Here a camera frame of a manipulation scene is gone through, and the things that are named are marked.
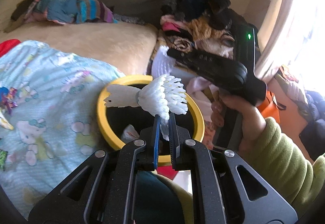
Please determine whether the orange bag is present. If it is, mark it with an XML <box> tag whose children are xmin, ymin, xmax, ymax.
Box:
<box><xmin>258</xmin><ymin>90</ymin><xmax>286</xmax><ymax>125</ymax></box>

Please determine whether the pale pink cloth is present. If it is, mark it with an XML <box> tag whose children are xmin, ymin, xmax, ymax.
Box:
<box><xmin>186</xmin><ymin>77</ymin><xmax>221</xmax><ymax>123</ymax></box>

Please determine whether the pile of clothes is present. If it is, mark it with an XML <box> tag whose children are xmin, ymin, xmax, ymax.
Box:
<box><xmin>152</xmin><ymin>0</ymin><xmax>257</xmax><ymax>62</ymax></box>

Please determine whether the white knitted cloth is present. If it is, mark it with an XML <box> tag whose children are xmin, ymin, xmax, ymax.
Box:
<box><xmin>151</xmin><ymin>46</ymin><xmax>177</xmax><ymax>78</ymax></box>

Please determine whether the person's right forearm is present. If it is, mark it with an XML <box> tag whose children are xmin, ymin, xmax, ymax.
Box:
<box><xmin>237</xmin><ymin>117</ymin><xmax>325</xmax><ymax>214</ymax></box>

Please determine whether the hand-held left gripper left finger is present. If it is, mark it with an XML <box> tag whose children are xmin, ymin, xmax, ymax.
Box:
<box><xmin>28</xmin><ymin>115</ymin><xmax>161</xmax><ymax>224</ymax></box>

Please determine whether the colourful foil wrapper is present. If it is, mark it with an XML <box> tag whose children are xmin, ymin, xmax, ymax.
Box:
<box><xmin>0</xmin><ymin>86</ymin><xmax>19</xmax><ymax>116</ymax></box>

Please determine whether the orange floral cloth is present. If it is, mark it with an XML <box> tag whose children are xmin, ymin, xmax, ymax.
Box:
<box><xmin>203</xmin><ymin>102</ymin><xmax>230</xmax><ymax>149</ymax></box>

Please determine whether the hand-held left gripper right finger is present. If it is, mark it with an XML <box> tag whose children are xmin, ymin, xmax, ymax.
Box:
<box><xmin>169</xmin><ymin>112</ymin><xmax>298</xmax><ymax>224</ymax></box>

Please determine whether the striped colourful cloth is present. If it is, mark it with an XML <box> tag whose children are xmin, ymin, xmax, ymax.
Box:
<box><xmin>76</xmin><ymin>0</ymin><xmax>115</xmax><ymax>24</ymax></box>

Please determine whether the blue cartoon cat blanket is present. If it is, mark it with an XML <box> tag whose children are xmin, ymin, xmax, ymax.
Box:
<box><xmin>0</xmin><ymin>40</ymin><xmax>127</xmax><ymax>219</ymax></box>

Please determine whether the red blanket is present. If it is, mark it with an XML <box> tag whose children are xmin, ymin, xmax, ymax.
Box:
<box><xmin>0</xmin><ymin>39</ymin><xmax>21</xmax><ymax>57</ymax></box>

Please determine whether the dark blue jacket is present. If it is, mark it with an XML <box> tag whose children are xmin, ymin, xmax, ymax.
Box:
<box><xmin>300</xmin><ymin>89</ymin><xmax>325</xmax><ymax>143</ymax></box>

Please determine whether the person's leg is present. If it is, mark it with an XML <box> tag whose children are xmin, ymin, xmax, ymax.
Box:
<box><xmin>133</xmin><ymin>171</ymin><xmax>186</xmax><ymax>224</ymax></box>

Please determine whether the grey patterned cloth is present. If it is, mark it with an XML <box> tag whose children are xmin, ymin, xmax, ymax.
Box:
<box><xmin>113</xmin><ymin>14</ymin><xmax>146</xmax><ymax>27</ymax></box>

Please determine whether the yellow round trash bin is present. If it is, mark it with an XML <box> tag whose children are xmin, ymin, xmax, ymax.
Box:
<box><xmin>97</xmin><ymin>75</ymin><xmax>205</xmax><ymax>166</ymax></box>

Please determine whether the white foam fruit net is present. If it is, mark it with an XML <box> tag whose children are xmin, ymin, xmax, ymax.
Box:
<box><xmin>105</xmin><ymin>74</ymin><xmax>188</xmax><ymax>142</ymax></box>

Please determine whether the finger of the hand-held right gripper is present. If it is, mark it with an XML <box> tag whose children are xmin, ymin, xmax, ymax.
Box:
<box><xmin>166</xmin><ymin>47</ymin><xmax>248</xmax><ymax>92</ymax></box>

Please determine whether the dark brown cloth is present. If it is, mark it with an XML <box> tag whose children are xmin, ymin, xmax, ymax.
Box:
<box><xmin>10</xmin><ymin>0</ymin><xmax>33</xmax><ymax>21</ymax></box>

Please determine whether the white window curtain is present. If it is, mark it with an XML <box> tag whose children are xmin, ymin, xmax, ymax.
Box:
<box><xmin>254</xmin><ymin>0</ymin><xmax>325</xmax><ymax>92</ymax></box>

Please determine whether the person's right hand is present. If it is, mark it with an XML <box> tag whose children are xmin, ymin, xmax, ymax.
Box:
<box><xmin>218</xmin><ymin>94</ymin><xmax>267</xmax><ymax>153</ymax></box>

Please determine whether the yellow white snack bag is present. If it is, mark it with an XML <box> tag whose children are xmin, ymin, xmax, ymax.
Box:
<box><xmin>0</xmin><ymin>112</ymin><xmax>14</xmax><ymax>130</ymax></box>

